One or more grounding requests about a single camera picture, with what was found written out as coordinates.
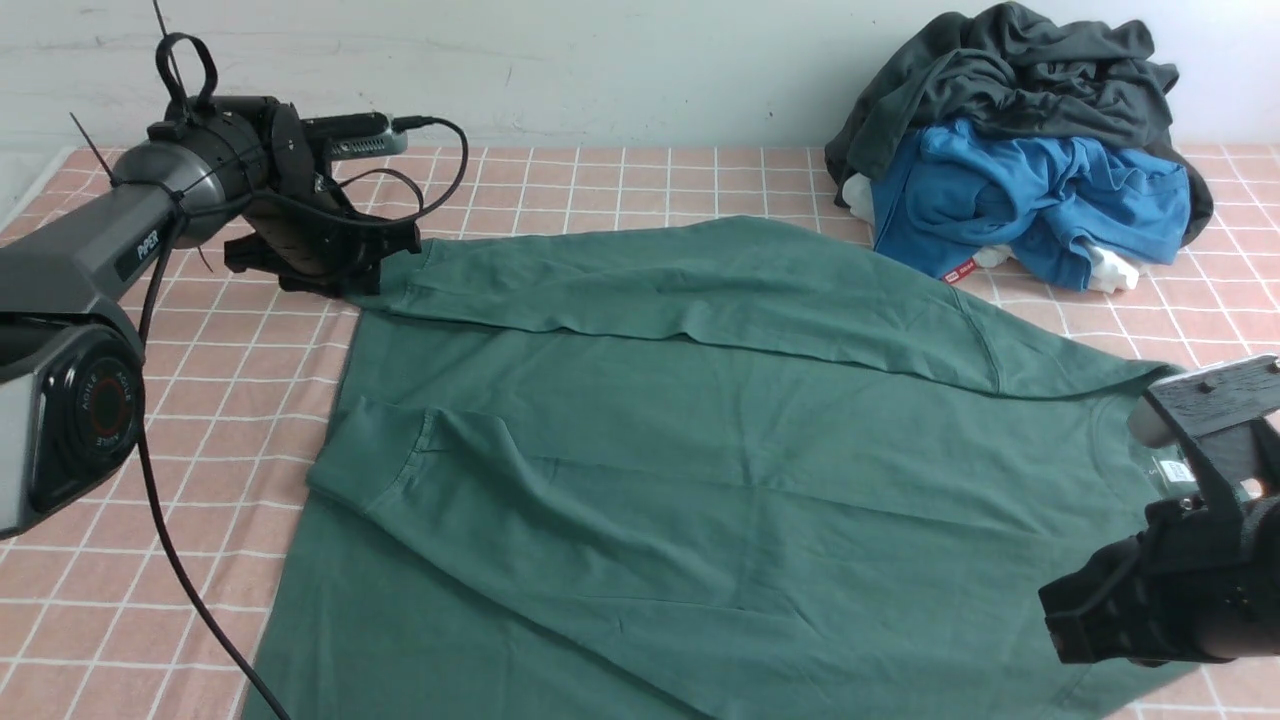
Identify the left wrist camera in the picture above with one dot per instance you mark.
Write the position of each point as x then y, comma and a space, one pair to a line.
361, 136

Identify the dark grey garment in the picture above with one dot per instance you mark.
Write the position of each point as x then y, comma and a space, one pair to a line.
1014, 74

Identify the green long-sleeve top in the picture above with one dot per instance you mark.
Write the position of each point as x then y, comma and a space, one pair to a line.
733, 470

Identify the blue garment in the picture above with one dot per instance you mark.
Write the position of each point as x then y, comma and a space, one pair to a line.
950, 192

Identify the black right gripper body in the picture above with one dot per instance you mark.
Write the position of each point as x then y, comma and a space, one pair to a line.
1198, 585

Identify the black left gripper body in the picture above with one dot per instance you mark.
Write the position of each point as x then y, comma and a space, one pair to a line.
247, 157

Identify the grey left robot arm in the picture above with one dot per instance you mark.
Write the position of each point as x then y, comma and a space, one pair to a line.
72, 358

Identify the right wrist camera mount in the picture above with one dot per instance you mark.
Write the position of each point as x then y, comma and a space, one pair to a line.
1220, 419

